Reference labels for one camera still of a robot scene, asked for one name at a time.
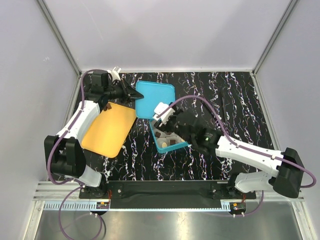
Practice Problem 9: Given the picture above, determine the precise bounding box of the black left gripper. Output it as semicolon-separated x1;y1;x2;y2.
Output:
104;78;144;105

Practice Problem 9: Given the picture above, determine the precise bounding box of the teal tin lid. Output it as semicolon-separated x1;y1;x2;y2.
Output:
135;80;176;119

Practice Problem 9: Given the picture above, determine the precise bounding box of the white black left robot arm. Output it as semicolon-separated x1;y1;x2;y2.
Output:
44;67;144;198

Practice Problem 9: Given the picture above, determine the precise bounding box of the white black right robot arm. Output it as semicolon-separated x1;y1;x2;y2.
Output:
153;102;303;199

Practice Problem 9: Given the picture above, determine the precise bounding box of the dark chocolate piece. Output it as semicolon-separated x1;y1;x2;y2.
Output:
103;103;112;111

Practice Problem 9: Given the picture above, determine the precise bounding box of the teal tin box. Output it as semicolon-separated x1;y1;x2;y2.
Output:
149;120;189;154

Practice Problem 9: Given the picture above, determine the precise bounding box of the orange plastic tray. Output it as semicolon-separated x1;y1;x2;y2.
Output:
81;102;136;158

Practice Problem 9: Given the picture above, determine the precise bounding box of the orange connector module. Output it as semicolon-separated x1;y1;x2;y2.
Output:
229;202;247;218

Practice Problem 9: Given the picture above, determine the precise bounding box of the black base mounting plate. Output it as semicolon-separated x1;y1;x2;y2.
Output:
79;180;257;210

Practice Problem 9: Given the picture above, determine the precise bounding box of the left connector module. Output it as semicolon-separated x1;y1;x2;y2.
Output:
96;201;110;210

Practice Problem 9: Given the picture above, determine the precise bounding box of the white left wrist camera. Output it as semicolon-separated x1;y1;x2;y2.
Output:
107;66;121;83

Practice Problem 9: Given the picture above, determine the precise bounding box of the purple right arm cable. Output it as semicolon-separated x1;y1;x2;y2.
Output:
159;95;317;216

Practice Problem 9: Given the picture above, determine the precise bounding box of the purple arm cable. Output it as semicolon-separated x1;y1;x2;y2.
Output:
46;69;111;186
159;95;317;216

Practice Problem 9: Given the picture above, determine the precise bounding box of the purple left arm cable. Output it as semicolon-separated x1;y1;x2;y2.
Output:
46;69;111;186

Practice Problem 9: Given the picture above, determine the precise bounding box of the aluminium frame rail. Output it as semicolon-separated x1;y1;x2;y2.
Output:
36;0;82;77

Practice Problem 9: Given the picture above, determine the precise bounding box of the purple floor cable loop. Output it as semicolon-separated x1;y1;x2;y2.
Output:
57;187;104;239

